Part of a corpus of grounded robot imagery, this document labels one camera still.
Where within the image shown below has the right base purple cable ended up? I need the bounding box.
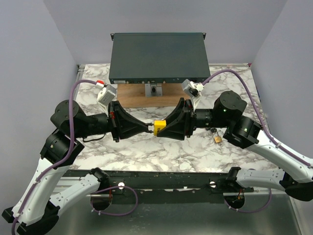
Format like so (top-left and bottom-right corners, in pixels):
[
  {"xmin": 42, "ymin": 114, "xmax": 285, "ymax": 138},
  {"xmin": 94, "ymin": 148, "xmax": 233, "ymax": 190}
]
[{"xmin": 224, "ymin": 188, "xmax": 272, "ymax": 214}]

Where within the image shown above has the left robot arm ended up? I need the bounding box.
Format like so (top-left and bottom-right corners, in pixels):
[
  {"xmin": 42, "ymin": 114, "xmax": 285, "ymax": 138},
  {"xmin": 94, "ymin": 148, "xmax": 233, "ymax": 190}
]
[{"xmin": 2, "ymin": 100, "xmax": 149, "ymax": 235}]

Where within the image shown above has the brass padlock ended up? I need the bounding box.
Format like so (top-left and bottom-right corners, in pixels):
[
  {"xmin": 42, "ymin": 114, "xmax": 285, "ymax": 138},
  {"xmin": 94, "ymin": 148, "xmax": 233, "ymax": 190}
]
[{"xmin": 213, "ymin": 130, "xmax": 223, "ymax": 144}]

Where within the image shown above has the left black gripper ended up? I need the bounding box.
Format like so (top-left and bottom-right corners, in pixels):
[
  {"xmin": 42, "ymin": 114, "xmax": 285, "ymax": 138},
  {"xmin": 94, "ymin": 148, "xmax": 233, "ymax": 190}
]
[{"xmin": 75, "ymin": 100, "xmax": 151, "ymax": 142}]

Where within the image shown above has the yellow padlock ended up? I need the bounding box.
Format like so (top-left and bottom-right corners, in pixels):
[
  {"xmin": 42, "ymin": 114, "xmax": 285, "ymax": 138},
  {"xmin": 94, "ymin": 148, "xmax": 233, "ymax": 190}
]
[{"xmin": 154, "ymin": 120, "xmax": 167, "ymax": 136}]

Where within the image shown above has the wooden board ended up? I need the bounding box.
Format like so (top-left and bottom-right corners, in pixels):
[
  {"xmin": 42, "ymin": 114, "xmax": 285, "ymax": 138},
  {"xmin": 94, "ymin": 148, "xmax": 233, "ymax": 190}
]
[{"xmin": 117, "ymin": 83, "xmax": 189, "ymax": 108}]

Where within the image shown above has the dark green network switch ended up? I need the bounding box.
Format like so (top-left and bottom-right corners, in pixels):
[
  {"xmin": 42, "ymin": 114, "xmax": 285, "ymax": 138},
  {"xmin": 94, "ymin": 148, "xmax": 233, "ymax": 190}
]
[{"xmin": 109, "ymin": 32, "xmax": 210, "ymax": 84}]

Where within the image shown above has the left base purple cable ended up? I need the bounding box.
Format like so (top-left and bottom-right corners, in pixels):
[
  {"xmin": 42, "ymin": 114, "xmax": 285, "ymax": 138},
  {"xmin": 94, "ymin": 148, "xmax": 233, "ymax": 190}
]
[{"xmin": 90, "ymin": 185, "xmax": 138, "ymax": 217}]

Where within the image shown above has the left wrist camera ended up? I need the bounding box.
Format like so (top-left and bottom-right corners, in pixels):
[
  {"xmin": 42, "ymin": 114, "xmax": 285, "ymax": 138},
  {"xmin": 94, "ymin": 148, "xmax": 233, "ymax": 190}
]
[{"xmin": 97, "ymin": 85, "xmax": 117, "ymax": 113}]

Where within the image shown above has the black metal base rail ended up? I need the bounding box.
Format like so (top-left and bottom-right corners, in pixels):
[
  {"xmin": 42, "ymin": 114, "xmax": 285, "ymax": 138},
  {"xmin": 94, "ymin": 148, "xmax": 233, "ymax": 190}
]
[{"xmin": 63, "ymin": 168, "xmax": 255, "ymax": 205}]

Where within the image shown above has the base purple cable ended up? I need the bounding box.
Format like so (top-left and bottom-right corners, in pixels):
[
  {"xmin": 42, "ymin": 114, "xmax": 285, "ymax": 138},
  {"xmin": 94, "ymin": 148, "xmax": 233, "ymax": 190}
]
[
  {"xmin": 224, "ymin": 188, "xmax": 272, "ymax": 214},
  {"xmin": 90, "ymin": 185, "xmax": 138, "ymax": 217}
]

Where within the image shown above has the grey metal lock mount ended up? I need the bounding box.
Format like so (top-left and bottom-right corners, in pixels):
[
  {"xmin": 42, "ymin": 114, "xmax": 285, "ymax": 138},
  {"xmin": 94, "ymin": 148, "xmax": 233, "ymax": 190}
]
[{"xmin": 145, "ymin": 83, "xmax": 162, "ymax": 97}]

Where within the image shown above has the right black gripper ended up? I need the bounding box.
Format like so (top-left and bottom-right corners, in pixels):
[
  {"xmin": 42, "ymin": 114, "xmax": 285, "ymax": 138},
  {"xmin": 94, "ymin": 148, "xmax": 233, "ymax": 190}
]
[{"xmin": 156, "ymin": 98, "xmax": 228, "ymax": 141}]

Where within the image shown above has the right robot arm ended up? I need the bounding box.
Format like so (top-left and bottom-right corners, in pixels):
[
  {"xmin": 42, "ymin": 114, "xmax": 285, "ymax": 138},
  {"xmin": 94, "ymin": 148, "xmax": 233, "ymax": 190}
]
[{"xmin": 154, "ymin": 91, "xmax": 313, "ymax": 201}]

